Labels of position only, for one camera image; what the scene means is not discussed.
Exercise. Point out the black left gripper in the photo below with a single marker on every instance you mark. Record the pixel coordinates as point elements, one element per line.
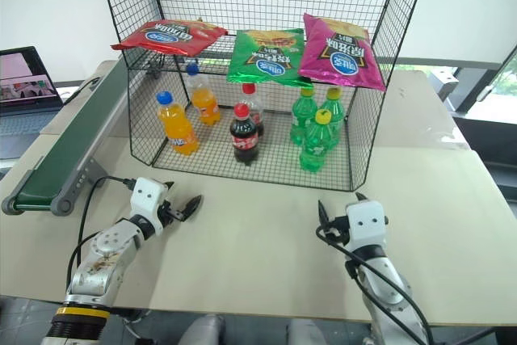
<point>171,213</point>

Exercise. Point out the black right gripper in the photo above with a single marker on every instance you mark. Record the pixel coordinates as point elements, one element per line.
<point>337,230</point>

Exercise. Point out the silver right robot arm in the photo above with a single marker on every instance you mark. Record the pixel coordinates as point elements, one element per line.
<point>383,280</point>

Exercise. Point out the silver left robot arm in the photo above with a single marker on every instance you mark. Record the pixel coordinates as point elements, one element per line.
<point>101,256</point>

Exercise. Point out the green soda bottle yellow cap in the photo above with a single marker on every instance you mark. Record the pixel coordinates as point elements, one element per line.
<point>336,114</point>
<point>301,119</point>
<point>315,147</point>

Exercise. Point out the orange soda bottle blue cap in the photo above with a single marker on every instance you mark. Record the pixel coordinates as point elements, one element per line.
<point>179,131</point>
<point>206,106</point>

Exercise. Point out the cola bottle red cap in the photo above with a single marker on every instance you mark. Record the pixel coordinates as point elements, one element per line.
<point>244,139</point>
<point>256,112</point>

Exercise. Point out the grey rounded shape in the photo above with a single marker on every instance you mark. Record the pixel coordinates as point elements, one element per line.
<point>202,331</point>

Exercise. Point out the magenta chip bag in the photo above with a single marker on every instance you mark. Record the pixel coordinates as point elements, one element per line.
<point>343,58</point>

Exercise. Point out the red chip bag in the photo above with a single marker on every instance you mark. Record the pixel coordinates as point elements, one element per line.
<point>169,38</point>

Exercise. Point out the green chip bag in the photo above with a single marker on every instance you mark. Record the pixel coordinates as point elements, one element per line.
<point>266,62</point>

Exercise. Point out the open laptop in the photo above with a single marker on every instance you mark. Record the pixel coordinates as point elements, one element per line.
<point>24,82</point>

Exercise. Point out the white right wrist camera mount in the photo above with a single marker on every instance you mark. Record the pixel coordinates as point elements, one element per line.
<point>365,221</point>

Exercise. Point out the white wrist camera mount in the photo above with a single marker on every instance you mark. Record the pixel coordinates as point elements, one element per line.
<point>146,199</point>
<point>365,221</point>

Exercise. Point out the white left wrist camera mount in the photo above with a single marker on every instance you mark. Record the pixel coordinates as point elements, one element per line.
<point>146,199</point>

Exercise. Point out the green conveyor belt grey frame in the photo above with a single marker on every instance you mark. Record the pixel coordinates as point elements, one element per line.
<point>68,147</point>

